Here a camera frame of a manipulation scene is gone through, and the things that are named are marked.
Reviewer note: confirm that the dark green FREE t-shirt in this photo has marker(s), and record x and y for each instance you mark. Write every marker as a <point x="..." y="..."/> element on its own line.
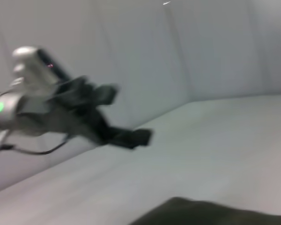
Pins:
<point x="213" y="212"/>

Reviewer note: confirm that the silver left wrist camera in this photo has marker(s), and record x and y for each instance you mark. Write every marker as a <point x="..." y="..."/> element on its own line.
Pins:
<point x="35" y="65"/>

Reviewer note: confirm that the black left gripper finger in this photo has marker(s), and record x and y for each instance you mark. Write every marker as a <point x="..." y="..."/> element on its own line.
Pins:
<point x="107" y="93"/>
<point x="131" y="138"/>

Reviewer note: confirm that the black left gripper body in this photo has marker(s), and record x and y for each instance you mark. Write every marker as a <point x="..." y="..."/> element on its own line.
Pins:
<point x="72" y="112"/>

